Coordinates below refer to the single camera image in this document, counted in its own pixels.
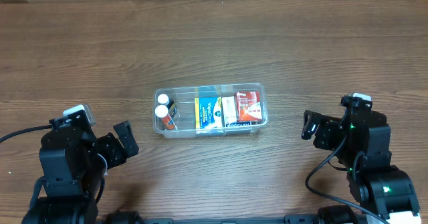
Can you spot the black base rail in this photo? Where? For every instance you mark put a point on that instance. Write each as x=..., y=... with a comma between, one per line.
x=133, y=217

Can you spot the red white packet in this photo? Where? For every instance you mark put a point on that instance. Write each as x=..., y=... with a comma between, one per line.
x=248, y=106

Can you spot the blue yellow VapoDrops box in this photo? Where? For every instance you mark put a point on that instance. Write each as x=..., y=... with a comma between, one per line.
x=208, y=113

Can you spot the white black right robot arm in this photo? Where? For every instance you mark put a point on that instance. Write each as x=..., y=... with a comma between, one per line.
x=360, y=141

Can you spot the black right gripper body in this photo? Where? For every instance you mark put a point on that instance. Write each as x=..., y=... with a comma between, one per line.
x=311, y=127

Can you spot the clear plastic container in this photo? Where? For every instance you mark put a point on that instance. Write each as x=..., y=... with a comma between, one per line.
x=184, y=120

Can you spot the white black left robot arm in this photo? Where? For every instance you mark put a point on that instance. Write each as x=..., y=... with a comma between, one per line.
x=74, y=162

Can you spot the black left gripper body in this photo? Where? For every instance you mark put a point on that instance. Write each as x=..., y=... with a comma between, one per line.
x=124, y=140

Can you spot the white Hansaplast plaster box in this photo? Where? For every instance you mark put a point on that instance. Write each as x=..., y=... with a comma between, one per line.
x=230, y=118

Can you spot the dark bottle white cap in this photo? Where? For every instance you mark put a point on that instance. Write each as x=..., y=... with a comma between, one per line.
x=163, y=99

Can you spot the orange bottle white cap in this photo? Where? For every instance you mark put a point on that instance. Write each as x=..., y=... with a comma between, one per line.
x=162, y=112

